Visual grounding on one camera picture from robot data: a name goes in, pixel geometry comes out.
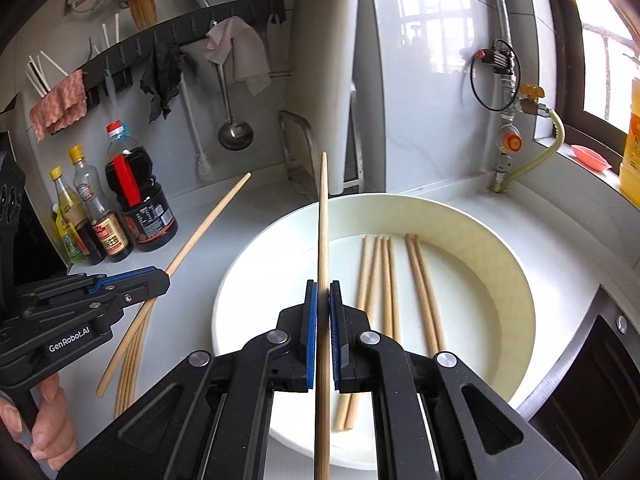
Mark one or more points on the steel and black stove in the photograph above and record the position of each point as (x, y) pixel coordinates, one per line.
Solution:
(600, 385)

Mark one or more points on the dark rag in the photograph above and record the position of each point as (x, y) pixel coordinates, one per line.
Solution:
(162, 80)

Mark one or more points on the row of wooden chopsticks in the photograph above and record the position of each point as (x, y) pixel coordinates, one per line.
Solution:
(131, 360)

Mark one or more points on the metal cutting board rack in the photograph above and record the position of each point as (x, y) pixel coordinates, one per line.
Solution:
(295, 150)

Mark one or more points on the clear bottle with red label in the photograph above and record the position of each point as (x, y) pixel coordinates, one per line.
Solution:
(102, 225)

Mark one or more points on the yellow plastic bottle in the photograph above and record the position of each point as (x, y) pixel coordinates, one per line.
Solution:
(631, 150)

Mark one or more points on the white bottle brush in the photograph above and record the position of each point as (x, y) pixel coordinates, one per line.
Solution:
(202, 165)

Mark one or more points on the yellow-capped dark sauce bottle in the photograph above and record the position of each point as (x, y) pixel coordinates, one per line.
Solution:
(75, 230)

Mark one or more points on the white stick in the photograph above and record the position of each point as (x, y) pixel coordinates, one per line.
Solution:
(54, 65)
(117, 27)
(106, 35)
(38, 76)

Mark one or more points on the translucent white plastic bag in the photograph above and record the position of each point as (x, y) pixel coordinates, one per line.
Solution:
(280, 45)

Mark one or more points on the white cutting board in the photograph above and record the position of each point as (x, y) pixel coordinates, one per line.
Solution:
(325, 60)

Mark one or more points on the bamboo wok brush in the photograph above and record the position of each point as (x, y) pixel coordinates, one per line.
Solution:
(142, 10)

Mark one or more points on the orange gas regulator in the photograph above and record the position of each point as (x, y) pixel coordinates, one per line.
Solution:
(509, 139)

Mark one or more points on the person's left hand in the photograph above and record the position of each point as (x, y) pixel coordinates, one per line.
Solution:
(55, 430)

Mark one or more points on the steel ladle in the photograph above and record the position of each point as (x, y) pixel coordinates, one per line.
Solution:
(235, 135)

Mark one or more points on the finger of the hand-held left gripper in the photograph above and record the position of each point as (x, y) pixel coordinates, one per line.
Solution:
(140, 290)
(125, 275)

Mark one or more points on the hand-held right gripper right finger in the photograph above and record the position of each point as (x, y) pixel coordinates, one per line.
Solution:
(336, 340)

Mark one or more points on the metal gas pipe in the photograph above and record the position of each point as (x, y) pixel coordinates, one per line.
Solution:
(502, 20)

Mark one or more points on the black wall hook rail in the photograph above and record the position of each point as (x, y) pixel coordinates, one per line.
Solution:
(200, 27)

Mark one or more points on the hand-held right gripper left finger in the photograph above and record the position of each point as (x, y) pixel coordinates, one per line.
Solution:
(311, 340)

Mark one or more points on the cream plastic basin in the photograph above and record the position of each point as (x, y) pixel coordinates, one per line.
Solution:
(475, 320)

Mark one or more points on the yellow-green seasoning pouch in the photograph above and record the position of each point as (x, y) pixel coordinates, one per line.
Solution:
(62, 240)

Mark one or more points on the small pink dish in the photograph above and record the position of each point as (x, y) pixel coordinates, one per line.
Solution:
(590, 156)

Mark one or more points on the glossy black appliance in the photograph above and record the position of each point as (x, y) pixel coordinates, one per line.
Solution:
(30, 230)

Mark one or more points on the dark framed window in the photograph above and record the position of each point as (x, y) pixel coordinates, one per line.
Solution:
(575, 90)

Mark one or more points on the pink checked dishcloth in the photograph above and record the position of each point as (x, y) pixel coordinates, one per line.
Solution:
(57, 105)

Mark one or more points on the pale pink cloth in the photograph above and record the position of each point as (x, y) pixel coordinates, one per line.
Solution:
(240, 55)

